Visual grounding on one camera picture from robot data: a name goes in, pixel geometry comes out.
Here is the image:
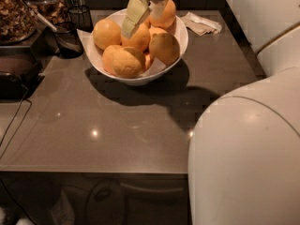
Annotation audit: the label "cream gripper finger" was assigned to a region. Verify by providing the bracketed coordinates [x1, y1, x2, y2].
[121, 0, 150, 38]
[149, 0, 168, 20]

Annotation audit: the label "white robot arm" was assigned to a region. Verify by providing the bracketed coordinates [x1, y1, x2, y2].
[188, 0, 300, 225]

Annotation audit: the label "small hidden orange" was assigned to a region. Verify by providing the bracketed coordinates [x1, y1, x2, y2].
[149, 27, 166, 38]

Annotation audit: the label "front bumpy orange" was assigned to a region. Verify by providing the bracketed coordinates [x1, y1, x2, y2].
[112, 47, 145, 79]

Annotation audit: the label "white paper bowl liner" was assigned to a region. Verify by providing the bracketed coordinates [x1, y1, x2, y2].
[79, 30, 168, 84]

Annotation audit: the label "white ceramic bowl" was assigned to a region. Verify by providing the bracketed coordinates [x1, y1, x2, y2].
[78, 16, 188, 86]

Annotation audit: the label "crumpled paper napkins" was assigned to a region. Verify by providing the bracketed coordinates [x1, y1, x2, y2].
[181, 12, 222, 36]

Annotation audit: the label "black mesh cup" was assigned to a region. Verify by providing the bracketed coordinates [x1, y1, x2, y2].
[68, 5, 94, 32]

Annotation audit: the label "glass jar of nuts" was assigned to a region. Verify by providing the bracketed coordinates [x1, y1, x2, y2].
[0, 0, 36, 45]

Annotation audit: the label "black appliance on left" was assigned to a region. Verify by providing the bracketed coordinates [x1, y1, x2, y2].
[0, 48, 43, 100]

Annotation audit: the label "white scoop handle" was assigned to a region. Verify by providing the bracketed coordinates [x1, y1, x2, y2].
[29, 8, 57, 32]

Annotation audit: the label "black power cable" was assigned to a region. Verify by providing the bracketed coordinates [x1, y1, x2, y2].
[0, 75, 33, 159]

